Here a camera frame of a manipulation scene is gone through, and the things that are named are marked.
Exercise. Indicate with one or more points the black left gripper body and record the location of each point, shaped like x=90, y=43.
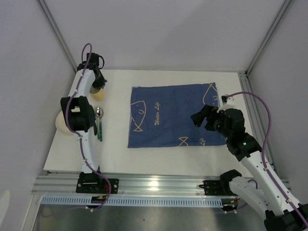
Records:
x=100, y=81

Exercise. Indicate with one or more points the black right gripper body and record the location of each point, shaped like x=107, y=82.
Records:
x=215, y=121

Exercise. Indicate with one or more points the cream round plate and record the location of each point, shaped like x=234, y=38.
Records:
x=61, y=126

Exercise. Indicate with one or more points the blue fish-pattern cloth placemat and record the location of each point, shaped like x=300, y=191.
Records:
x=161, y=116

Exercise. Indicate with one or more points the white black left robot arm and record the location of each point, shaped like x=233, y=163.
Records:
x=79, y=115

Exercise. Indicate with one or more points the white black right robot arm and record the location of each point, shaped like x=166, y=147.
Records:
x=280, y=210

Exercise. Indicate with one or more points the yellow plastic cup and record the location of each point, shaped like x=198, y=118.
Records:
x=98, y=95

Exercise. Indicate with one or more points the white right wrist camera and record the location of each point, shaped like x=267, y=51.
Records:
x=228, y=102

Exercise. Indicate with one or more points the metal spoon green handle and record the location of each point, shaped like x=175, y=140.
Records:
x=99, y=115

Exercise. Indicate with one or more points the aluminium right side rail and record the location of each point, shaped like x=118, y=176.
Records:
x=256, y=111

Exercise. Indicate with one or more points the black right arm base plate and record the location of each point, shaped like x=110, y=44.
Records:
x=214, y=188

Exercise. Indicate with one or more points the aluminium left corner post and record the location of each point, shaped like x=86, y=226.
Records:
x=56, y=32

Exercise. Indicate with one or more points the aluminium corner post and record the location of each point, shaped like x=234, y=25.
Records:
x=56, y=32
x=282, y=12

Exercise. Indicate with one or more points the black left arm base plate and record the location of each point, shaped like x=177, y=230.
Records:
x=93, y=184

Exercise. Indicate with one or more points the aluminium front mounting rail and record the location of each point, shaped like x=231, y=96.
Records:
x=139, y=185

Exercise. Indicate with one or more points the white slotted cable duct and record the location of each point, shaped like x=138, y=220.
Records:
x=133, y=201

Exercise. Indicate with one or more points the aluminium right corner post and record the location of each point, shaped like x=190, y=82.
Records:
x=282, y=12

